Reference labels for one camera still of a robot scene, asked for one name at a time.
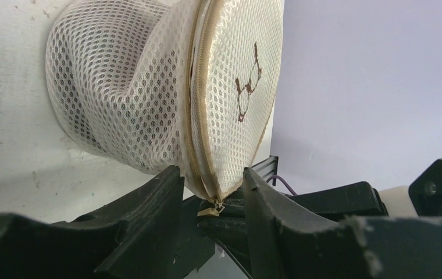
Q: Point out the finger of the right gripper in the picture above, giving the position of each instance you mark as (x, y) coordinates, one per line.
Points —
(356, 199)
(229, 230)

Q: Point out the round white mesh laundry bag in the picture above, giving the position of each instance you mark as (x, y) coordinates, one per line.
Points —
(153, 84)

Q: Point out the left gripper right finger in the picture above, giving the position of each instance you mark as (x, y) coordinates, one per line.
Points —
(287, 240)

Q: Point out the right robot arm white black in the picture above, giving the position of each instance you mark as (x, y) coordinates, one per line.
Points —
(423, 198)

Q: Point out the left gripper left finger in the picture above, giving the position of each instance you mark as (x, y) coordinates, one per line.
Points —
(134, 236)

